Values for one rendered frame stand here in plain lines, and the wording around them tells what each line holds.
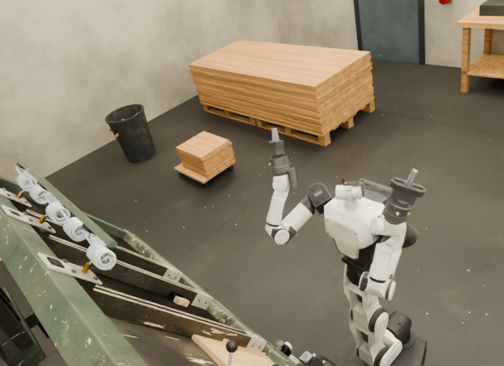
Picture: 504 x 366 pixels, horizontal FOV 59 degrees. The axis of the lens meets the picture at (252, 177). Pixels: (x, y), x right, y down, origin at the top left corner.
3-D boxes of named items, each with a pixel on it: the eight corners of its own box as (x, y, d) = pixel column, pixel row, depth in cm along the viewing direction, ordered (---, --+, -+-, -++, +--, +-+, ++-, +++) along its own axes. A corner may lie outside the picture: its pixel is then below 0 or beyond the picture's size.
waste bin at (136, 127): (166, 150, 611) (151, 107, 576) (133, 169, 585) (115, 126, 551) (147, 141, 649) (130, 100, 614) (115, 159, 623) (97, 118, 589)
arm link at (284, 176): (272, 165, 215) (276, 187, 217) (267, 169, 205) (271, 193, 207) (295, 162, 212) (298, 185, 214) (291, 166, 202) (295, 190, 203)
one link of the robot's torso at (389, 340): (375, 334, 281) (373, 320, 274) (403, 352, 267) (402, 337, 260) (355, 356, 272) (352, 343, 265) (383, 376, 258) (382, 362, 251)
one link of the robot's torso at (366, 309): (364, 307, 258) (356, 248, 234) (391, 322, 246) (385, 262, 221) (348, 324, 251) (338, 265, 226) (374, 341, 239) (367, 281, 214)
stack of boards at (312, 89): (376, 109, 573) (371, 51, 531) (324, 148, 523) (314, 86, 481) (250, 84, 744) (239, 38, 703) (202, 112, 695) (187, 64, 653)
